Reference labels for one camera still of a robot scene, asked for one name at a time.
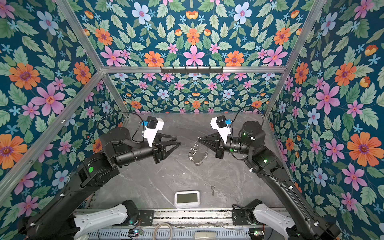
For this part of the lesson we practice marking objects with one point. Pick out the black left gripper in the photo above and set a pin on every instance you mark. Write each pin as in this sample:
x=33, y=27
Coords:
x=160, y=150

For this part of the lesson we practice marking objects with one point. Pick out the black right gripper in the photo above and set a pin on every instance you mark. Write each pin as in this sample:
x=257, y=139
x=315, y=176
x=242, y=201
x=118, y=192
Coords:
x=218, y=147

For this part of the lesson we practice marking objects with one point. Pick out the steel key holder plate with rings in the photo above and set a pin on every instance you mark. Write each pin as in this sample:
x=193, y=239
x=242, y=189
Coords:
x=198, y=154

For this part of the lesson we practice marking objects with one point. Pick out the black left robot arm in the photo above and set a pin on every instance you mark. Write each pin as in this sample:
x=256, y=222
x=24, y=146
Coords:
x=56, y=220

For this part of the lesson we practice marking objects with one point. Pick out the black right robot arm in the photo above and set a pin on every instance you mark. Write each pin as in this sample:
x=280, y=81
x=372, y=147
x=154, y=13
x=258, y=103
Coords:
x=302, y=223

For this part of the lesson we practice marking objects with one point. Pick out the white digital timer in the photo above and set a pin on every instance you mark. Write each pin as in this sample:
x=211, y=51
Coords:
x=187, y=199

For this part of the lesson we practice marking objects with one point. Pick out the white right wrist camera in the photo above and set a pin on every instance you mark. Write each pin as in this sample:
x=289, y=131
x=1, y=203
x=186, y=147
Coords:
x=223, y=126

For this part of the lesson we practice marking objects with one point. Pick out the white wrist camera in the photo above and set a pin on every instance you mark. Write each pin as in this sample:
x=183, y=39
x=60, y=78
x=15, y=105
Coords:
x=223, y=126
x=151, y=126

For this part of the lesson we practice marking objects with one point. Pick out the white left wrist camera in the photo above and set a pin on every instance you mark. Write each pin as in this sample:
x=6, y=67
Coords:
x=151, y=126

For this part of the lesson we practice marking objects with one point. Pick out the black hook rail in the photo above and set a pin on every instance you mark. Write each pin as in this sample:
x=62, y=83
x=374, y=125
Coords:
x=191, y=70

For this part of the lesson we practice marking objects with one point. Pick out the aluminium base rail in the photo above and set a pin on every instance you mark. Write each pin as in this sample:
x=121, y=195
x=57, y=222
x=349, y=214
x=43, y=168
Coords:
x=192, y=216

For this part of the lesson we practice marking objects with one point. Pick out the aluminium frame post back left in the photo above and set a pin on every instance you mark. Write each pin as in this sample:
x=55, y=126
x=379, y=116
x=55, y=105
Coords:
x=100, y=73

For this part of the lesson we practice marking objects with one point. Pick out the aluminium frame post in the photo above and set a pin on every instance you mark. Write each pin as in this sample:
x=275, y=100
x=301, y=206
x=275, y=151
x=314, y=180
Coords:
x=307, y=28
x=100, y=73

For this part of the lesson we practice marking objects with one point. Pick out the aluminium frame post back right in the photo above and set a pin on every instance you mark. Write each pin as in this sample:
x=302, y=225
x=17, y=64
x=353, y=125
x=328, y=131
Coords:
x=307, y=28

